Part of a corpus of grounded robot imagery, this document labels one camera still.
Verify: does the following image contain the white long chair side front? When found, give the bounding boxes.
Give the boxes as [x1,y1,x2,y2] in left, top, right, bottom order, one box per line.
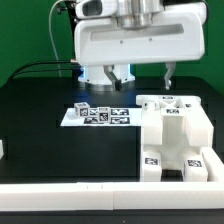
[136,95,214,147]

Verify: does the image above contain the black camera stand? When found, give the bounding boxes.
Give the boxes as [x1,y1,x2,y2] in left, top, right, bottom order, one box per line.
[56,0,84,61]

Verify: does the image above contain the small white tagged cube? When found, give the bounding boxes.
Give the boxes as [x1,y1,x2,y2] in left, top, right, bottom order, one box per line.
[97,107,111,123]

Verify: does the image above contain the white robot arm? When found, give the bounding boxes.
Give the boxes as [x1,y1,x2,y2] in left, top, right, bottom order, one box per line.
[74,0,208,91]

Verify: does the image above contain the grey cable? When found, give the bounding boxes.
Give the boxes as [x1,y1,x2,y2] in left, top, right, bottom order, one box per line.
[48,0,68,78]

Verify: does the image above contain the white chair seat part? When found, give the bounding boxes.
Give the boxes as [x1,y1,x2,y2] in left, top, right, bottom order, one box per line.
[141,101,199,170]

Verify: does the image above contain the white part at left edge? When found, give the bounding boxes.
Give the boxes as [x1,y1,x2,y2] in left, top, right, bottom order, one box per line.
[0,140,4,160]

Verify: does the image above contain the white chair back panel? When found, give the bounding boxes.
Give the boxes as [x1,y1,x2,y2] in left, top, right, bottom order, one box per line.
[60,108,141,127]

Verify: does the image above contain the black cables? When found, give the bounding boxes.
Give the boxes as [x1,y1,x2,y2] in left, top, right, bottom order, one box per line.
[7,59,84,83]

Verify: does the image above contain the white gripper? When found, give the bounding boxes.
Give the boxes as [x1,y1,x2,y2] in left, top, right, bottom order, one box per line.
[74,1,207,91]

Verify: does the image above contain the small white tagged block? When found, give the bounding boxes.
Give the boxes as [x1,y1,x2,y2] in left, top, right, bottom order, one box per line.
[74,102,90,117]

